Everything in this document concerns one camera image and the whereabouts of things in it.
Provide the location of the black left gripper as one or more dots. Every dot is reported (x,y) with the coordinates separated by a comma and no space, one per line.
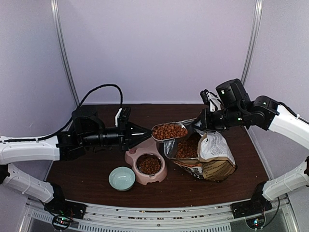
(133,140)

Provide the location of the left rear aluminium post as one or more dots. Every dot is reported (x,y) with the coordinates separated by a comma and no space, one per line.
(63,52)

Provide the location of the front aluminium table rail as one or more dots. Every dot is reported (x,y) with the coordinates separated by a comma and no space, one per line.
(210,218)

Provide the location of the metal food scoop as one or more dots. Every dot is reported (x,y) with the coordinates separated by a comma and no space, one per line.
(169,131)

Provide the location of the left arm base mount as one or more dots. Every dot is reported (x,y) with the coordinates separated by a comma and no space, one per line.
(70,209)

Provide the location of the circuit board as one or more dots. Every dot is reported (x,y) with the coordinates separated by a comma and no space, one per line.
(61,223)
(256,223)

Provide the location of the right circuit board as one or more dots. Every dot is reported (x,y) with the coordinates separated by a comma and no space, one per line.
(256,223)

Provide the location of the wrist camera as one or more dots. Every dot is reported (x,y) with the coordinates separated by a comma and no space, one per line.
(122,117)
(211,100)

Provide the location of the brown kibble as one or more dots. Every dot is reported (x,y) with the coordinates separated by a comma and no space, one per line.
(169,131)

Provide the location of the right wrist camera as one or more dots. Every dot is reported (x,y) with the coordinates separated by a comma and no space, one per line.
(211,100)

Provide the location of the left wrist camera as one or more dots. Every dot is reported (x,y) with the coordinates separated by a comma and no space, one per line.
(122,117)

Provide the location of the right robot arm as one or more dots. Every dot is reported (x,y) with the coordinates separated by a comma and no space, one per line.
(232,107)

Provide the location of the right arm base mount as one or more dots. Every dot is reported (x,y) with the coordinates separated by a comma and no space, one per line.
(250,207)

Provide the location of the pink double pet feeder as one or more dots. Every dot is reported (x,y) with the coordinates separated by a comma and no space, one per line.
(149,146)

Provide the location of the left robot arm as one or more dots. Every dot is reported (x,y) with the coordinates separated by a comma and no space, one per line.
(86,131)

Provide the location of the aluminium post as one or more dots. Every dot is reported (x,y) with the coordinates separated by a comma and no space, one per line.
(257,16)
(63,52)

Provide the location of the light green ceramic bowl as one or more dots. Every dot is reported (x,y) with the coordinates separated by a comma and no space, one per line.
(122,178)

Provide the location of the right rear aluminium post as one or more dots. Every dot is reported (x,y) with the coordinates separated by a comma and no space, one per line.
(257,16)

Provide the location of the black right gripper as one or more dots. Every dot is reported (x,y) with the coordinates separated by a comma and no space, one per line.
(206,124)

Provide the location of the steel bowl insert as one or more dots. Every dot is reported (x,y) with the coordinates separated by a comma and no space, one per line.
(148,164)

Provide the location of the left circuit board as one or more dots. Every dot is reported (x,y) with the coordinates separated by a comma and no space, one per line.
(61,223)

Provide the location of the brown dog food bag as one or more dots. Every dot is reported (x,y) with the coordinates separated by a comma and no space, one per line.
(204,155)

